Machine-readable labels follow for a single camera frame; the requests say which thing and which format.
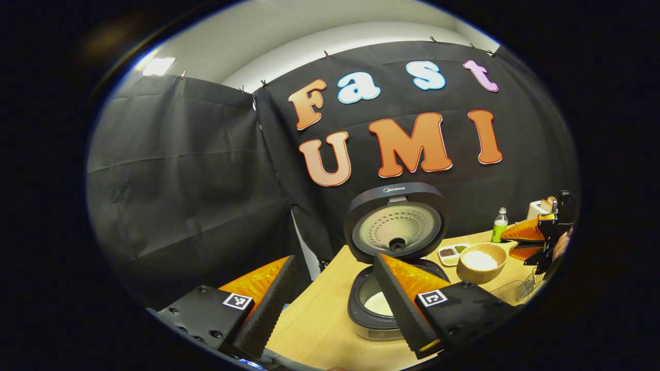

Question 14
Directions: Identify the ceiling light panel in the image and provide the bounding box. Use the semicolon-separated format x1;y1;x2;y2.
142;57;177;77

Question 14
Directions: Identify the silver black rice cooker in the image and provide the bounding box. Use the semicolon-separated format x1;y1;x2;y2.
343;182;452;342

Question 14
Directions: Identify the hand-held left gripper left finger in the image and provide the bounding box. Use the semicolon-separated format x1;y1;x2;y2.
147;254;299;361

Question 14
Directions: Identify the white toaster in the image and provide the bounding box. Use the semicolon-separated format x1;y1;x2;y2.
526;198;555;222

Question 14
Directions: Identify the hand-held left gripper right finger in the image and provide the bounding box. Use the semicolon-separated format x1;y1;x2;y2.
372;251;519;360

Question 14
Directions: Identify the wooden spoon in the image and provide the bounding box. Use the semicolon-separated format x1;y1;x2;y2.
456;241;519;285

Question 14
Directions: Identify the white divided bean dish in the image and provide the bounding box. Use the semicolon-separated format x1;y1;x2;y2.
437;243;471;267

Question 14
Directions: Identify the green label bottle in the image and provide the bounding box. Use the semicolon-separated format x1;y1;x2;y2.
491;207;509;243

